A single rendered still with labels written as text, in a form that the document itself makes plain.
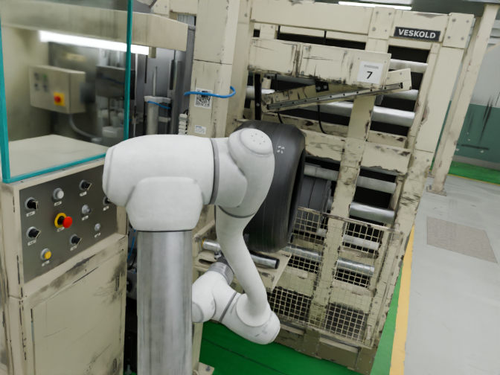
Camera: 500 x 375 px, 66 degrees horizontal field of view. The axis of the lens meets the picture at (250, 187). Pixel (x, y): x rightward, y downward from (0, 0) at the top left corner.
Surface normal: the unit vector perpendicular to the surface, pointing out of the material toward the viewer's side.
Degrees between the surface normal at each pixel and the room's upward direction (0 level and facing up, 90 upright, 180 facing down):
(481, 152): 90
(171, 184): 73
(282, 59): 90
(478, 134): 90
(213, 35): 90
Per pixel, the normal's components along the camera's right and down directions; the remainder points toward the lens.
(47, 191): 0.94, 0.22
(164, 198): 0.25, 0.04
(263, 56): -0.32, 0.25
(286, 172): 0.53, -0.10
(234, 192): 0.32, 0.72
